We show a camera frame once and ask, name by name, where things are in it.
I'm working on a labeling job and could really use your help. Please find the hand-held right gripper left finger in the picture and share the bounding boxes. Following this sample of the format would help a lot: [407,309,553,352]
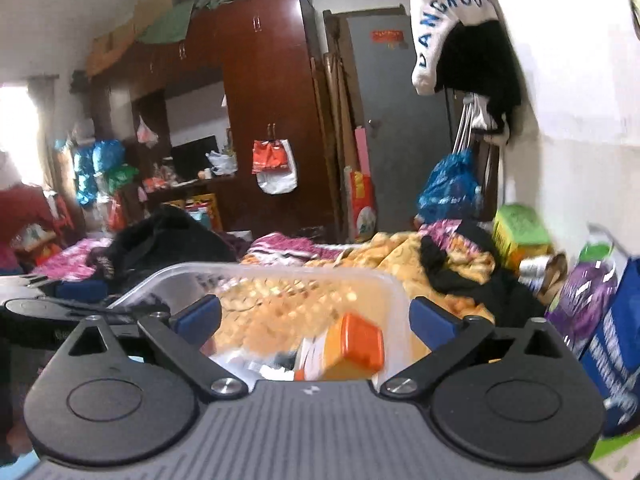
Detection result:
[57,295,246,401]

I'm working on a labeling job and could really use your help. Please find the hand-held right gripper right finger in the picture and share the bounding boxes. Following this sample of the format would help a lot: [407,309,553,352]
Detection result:
[380,296,576,398]

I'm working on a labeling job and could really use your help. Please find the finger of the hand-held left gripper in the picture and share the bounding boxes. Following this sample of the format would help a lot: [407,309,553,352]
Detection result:
[30,280,108,303]
[0,297,171,328]

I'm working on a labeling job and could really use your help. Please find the white plastic basket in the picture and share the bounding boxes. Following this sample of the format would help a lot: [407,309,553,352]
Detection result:
[107,261,426,386]

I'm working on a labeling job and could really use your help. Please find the orange box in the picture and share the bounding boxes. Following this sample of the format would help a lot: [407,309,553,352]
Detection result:
[295,311,387,382]

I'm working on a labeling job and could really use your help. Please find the yellow patterned blanket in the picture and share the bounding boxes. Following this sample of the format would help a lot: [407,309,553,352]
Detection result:
[305,232,496,326]

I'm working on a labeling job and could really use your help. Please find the black clothes pile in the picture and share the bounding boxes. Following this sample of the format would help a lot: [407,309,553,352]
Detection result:
[87,205,238,286]

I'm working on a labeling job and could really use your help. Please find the pink floral blanket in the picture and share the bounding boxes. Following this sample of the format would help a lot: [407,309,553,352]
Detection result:
[30,232,351,281]

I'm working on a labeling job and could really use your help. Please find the green plastic bag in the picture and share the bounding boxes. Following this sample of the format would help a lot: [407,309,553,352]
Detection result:
[107,165,141,193]

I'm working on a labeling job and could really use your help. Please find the silver foil bag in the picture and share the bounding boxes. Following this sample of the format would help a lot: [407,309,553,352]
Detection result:
[517,255,568,306]

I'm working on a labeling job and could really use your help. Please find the blue plastic bag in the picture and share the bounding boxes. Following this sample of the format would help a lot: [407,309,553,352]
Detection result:
[74,139,126,206]
[416,152,485,226]

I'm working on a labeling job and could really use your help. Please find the green box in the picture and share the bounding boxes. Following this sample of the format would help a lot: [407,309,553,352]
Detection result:
[492,203,553,271]

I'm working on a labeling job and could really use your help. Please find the red yellow sack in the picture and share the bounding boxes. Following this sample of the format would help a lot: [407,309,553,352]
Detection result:
[348,170,378,243]

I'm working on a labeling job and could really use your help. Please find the purple bag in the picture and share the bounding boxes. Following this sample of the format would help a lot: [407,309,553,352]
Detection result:
[547,252,621,356]

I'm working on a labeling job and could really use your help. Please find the black monitor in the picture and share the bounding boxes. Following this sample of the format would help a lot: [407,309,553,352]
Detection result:
[170,135,219,181]

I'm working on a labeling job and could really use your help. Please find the white red hanging bag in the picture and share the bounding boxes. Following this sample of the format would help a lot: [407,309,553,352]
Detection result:
[136,115,160,148]

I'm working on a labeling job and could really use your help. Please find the orange white plastic bag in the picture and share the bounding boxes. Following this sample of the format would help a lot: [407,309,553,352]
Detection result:
[251,138,298,195]

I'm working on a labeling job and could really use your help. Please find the white green bag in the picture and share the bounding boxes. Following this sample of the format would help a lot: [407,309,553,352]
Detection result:
[580,230,613,261]

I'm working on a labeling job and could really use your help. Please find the pink board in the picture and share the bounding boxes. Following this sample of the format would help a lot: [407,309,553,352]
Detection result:
[354,127,373,176]

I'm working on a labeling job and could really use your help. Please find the blue tote bag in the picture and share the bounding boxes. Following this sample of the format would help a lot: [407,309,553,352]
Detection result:
[580,257,640,438]

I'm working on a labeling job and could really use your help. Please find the white metal rack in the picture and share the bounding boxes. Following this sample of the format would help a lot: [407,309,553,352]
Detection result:
[450,92,481,156]

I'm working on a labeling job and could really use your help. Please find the grey door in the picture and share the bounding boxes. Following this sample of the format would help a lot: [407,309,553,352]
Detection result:
[345,12,456,241]

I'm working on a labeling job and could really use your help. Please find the wooden boards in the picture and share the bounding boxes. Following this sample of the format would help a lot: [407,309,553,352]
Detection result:
[310,7,366,241]

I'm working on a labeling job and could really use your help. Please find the dark red wooden wardrobe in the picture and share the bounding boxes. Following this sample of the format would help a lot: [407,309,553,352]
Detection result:
[85,0,341,241]

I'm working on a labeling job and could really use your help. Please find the black hanging garment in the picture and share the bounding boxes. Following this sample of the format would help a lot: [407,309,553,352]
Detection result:
[435,20,523,146]

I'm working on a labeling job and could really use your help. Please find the green cloth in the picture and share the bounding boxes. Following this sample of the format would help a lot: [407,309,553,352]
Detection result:
[137,0,251,43]

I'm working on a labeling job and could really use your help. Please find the white lettered hoodie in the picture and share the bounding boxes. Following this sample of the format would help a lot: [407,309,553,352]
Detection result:
[410,0,503,96]

